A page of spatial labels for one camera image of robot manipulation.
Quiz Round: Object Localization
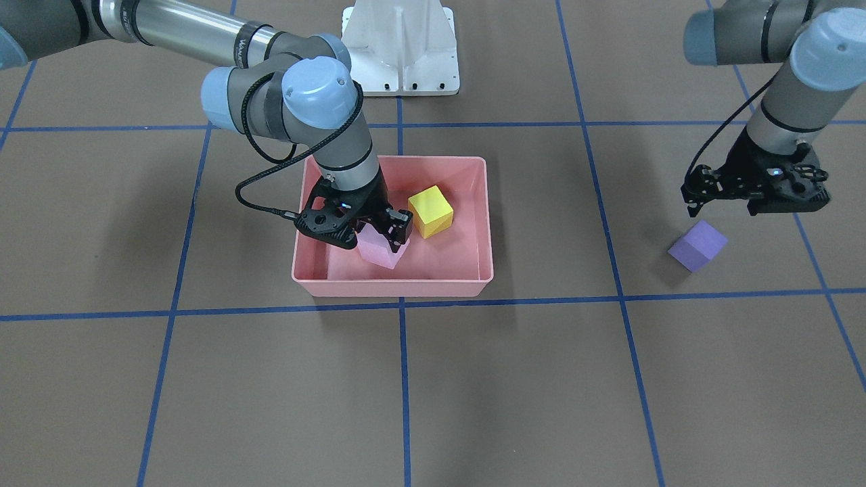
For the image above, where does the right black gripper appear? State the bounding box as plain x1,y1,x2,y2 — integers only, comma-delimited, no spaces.
295,170,414,252

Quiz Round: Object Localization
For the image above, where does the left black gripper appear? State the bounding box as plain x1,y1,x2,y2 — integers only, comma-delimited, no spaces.
681,131,831,218

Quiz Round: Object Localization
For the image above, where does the pink foam block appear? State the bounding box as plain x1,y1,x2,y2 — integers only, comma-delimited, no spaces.
356,224,411,269

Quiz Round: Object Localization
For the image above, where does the yellow foam block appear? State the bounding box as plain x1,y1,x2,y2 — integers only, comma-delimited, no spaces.
408,185,455,239

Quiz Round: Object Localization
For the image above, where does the purple foam block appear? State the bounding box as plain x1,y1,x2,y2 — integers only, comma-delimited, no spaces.
667,220,728,273

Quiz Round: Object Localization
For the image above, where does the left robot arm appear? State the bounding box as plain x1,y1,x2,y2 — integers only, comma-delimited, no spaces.
681,1,865,218

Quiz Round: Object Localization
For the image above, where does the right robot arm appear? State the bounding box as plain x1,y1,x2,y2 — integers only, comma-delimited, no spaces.
1,1,413,253

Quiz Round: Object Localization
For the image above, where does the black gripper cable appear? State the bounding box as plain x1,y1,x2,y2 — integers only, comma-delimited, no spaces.
235,71,366,221

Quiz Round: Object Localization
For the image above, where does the left arm gripper cable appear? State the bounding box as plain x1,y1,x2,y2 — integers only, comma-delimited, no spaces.
683,74,779,187

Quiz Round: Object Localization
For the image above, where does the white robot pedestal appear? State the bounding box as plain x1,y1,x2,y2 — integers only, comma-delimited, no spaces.
341,1,461,97

